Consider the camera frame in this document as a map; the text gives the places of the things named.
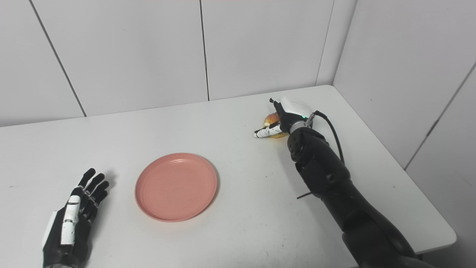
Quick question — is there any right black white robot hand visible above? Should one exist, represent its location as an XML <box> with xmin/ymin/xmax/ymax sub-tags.
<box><xmin>254</xmin><ymin>97</ymin><xmax>315</xmax><ymax>139</ymax></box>

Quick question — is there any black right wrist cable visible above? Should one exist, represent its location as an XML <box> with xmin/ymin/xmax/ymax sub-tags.
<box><xmin>309</xmin><ymin>111</ymin><xmax>345</xmax><ymax>165</ymax></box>

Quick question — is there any cream puff pastry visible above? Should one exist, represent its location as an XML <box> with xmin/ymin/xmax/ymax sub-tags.
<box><xmin>264</xmin><ymin>112</ymin><xmax>287</xmax><ymax>138</ymax></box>

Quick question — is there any pink round plate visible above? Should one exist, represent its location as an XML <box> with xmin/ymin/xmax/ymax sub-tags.
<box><xmin>135</xmin><ymin>153</ymin><xmax>218</xmax><ymax>223</ymax></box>

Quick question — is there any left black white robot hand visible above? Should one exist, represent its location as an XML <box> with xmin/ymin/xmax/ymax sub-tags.
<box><xmin>42</xmin><ymin>168</ymin><xmax>110</xmax><ymax>268</ymax></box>

